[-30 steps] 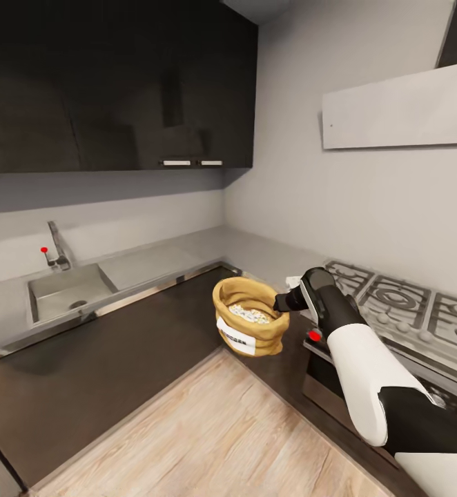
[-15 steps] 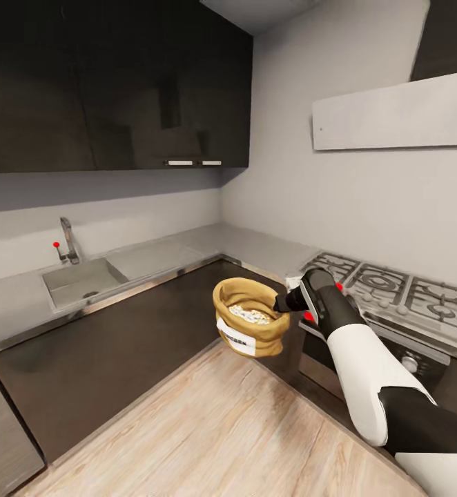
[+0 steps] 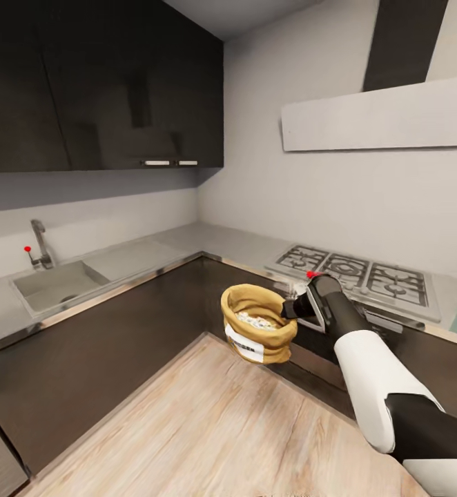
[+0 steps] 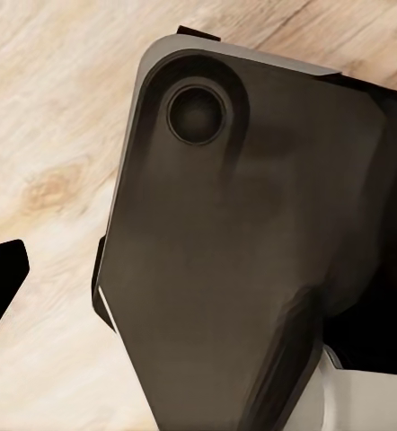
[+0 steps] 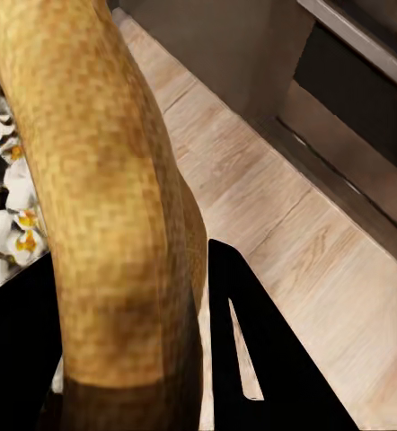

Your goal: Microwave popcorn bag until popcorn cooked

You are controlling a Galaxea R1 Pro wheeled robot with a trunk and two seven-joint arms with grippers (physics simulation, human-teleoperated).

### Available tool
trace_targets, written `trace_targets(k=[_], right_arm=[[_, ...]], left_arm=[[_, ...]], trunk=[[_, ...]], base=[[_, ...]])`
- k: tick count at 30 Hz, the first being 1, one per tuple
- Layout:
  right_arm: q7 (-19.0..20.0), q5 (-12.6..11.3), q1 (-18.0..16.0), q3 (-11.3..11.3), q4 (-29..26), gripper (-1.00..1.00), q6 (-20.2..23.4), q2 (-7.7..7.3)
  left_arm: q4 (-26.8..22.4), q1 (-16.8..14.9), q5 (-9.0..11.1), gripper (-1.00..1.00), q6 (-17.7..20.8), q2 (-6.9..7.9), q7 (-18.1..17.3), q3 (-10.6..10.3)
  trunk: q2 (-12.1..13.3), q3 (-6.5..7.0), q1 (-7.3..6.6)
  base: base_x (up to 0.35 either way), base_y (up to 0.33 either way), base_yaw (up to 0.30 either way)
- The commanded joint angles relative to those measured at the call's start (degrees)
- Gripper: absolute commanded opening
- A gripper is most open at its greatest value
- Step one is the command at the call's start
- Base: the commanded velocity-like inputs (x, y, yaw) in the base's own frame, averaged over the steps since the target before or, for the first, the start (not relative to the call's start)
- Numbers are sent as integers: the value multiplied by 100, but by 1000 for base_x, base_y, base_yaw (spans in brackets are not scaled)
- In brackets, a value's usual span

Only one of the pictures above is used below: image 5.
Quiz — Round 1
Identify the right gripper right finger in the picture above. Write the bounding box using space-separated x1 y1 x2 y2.
207 238 360 431

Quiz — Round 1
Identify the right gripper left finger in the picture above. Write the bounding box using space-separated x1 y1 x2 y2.
0 252 63 431

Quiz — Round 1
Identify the popcorn bag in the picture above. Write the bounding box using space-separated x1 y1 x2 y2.
0 0 208 431

